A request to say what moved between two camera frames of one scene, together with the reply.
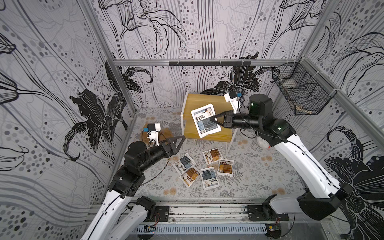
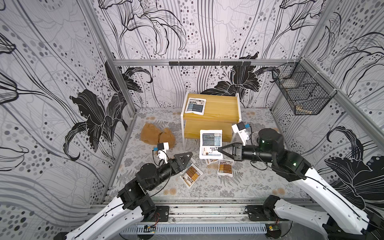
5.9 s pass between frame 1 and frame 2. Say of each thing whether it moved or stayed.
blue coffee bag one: moved
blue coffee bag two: moved
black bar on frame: stayed
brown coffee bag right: stayed
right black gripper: moved
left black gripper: moved
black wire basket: stayed
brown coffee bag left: stayed
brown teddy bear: stayed
